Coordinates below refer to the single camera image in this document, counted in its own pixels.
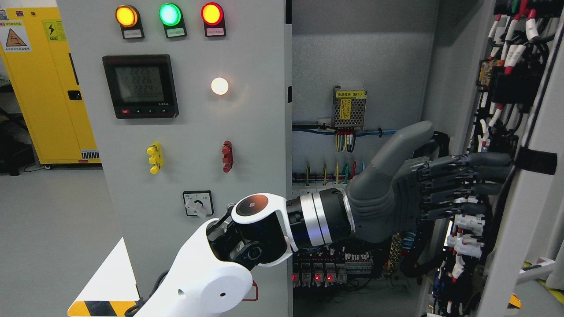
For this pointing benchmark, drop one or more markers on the relay terminal row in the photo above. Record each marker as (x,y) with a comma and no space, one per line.
(349,265)

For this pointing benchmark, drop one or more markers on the grey cabinet door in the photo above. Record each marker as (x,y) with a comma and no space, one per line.
(253,115)
(461,27)

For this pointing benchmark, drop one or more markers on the green indicator lamp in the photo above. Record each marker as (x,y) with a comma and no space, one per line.
(172,19)

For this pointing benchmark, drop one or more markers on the red indicator lamp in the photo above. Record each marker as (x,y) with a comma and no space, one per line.
(213,19)

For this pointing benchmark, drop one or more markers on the yellow terminal connector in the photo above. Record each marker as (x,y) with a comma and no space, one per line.
(155,152)

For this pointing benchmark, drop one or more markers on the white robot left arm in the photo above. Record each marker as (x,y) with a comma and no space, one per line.
(211,274)

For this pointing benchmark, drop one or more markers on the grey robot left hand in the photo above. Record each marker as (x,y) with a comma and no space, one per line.
(397,192)

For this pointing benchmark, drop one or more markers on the metal mesh power supply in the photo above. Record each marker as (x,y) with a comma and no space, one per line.
(349,104)

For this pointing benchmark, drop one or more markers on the white rotary selector switch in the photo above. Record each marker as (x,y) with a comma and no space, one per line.
(198,203)

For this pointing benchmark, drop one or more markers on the yellow indicator lamp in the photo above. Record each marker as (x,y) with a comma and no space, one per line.
(130,22)

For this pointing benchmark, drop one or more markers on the black digital power meter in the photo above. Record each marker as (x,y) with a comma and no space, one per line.
(141,86)

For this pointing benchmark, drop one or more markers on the white circuit breaker row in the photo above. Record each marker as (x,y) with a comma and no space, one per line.
(301,188)

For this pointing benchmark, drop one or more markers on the white indicator lamp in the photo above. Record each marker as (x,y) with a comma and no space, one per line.
(219,86)

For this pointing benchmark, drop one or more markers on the red electric hazard sticker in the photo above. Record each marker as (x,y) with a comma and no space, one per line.
(253,293)

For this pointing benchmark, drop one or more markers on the red terminal connector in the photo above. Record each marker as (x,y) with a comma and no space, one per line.
(227,152)

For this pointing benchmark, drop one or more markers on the yellow safety cabinet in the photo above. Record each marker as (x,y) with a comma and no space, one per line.
(36,53)

